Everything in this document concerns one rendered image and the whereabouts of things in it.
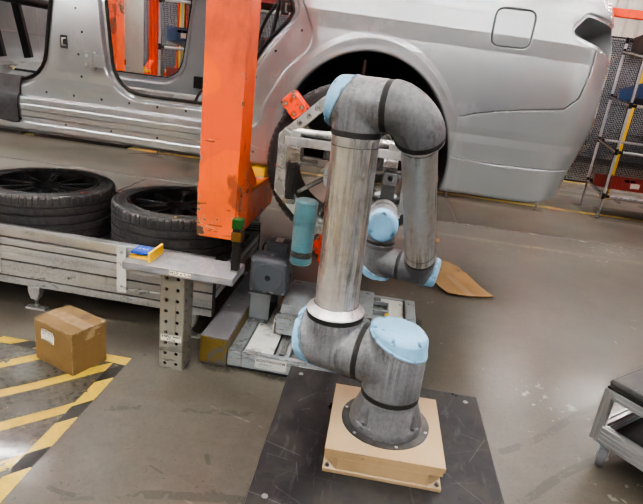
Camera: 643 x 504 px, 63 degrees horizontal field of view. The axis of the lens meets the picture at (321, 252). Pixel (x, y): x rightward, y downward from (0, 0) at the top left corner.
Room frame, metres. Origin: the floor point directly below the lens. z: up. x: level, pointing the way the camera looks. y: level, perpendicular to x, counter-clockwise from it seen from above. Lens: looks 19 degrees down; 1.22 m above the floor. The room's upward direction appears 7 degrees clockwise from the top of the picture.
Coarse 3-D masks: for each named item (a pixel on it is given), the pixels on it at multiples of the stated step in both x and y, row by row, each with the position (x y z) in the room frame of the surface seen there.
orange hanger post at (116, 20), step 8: (112, 0) 4.93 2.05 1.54; (120, 0) 5.02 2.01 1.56; (112, 8) 4.93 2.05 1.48; (120, 8) 5.02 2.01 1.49; (112, 16) 4.93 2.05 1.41; (120, 16) 5.01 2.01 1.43; (112, 24) 4.93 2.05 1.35; (120, 24) 5.01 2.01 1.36; (112, 32) 4.93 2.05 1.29; (120, 32) 5.01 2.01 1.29; (112, 40) 4.93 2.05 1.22; (120, 40) 5.01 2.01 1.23; (120, 48) 5.01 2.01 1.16; (120, 56) 5.01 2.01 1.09; (120, 64) 5.01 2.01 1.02
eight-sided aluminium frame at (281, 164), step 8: (320, 104) 2.06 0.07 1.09; (304, 112) 2.07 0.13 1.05; (312, 112) 2.06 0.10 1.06; (320, 112) 2.06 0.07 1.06; (296, 120) 2.07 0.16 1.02; (304, 120) 2.07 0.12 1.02; (288, 128) 2.07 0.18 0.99; (296, 128) 2.07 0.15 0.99; (280, 136) 2.07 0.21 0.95; (280, 144) 2.07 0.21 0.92; (280, 152) 2.07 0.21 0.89; (280, 160) 2.07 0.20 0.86; (280, 168) 2.12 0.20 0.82; (280, 176) 2.07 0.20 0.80; (280, 184) 2.07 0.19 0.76; (280, 192) 2.07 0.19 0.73; (400, 192) 2.08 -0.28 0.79; (400, 200) 2.03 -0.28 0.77; (400, 208) 2.02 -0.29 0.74; (320, 224) 2.07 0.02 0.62; (320, 232) 2.06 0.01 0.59
